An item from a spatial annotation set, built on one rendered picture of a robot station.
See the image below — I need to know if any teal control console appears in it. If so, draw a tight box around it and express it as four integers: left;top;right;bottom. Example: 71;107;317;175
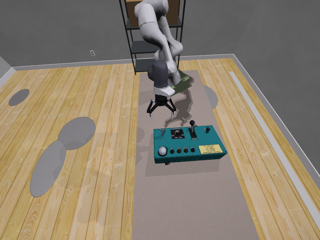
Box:
153;120;227;165

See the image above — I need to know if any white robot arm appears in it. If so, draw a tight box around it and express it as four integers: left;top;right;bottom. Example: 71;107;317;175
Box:
134;0;183;97

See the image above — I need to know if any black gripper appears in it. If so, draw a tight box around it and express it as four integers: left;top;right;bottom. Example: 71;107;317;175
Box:
147;94;176;121

